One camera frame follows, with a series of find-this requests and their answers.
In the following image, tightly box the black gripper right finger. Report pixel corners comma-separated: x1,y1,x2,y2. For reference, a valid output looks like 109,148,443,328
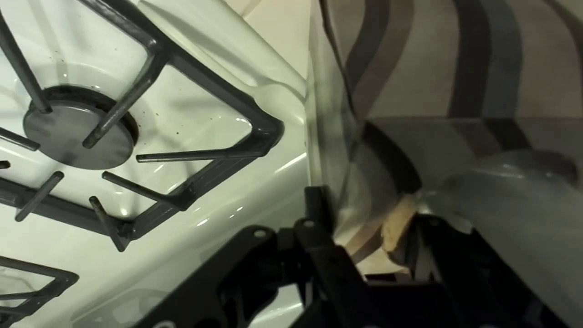
417,216,552,328

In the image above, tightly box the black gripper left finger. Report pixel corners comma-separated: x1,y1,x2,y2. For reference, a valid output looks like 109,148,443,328
135,185,379,328

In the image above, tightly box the striped brown dish towel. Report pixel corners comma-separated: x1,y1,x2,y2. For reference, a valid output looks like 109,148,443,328
304,0,583,283

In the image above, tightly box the white gas stove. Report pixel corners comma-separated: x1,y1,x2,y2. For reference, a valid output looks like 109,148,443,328
0,0,313,328

